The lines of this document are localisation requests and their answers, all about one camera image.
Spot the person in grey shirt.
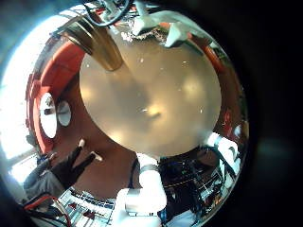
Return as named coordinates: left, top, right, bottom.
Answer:
left=23, top=138, right=104, bottom=201

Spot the orange sofa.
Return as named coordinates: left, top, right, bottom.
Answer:
left=26, top=41, right=88, bottom=155

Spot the red cable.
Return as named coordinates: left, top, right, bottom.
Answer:
left=22, top=193, right=73, bottom=227

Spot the small white round stool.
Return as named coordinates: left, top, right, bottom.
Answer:
left=56, top=99, right=73, bottom=128

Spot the large white round stool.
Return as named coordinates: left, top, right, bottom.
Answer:
left=38, top=92, right=59, bottom=140

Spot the black equipment stand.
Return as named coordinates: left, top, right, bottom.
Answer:
left=159, top=150, right=222, bottom=221

